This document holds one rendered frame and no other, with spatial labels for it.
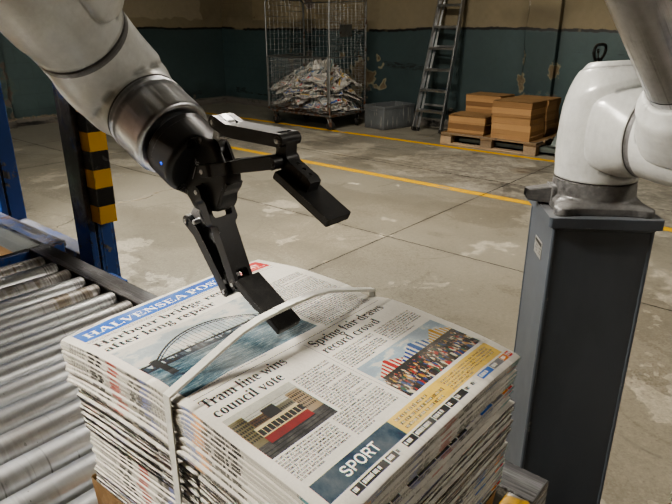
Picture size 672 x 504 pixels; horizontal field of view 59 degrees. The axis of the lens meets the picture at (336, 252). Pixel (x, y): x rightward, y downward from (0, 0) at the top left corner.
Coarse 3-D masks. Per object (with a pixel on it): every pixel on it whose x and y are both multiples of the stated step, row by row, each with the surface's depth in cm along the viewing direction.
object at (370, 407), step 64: (384, 320) 64; (256, 384) 52; (320, 384) 53; (384, 384) 53; (448, 384) 53; (512, 384) 60; (256, 448) 45; (320, 448) 45; (384, 448) 46; (448, 448) 51
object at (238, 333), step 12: (324, 288) 64; (336, 288) 65; (348, 288) 67; (360, 288) 69; (372, 288) 70; (300, 300) 60; (264, 312) 58; (276, 312) 58; (252, 324) 56; (228, 336) 55; (240, 336) 55; (216, 348) 54; (204, 360) 53; (192, 372) 52; (180, 384) 51; (168, 396) 50
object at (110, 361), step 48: (192, 288) 73; (288, 288) 71; (96, 336) 62; (144, 336) 61; (192, 336) 60; (96, 384) 59; (144, 384) 53; (96, 432) 64; (144, 432) 56; (144, 480) 60
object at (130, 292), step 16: (32, 256) 151; (48, 256) 146; (64, 256) 146; (80, 272) 137; (96, 272) 137; (112, 288) 128; (128, 288) 128; (512, 464) 77; (512, 480) 74; (528, 480) 74; (544, 480) 74; (496, 496) 74; (528, 496) 72; (544, 496) 74
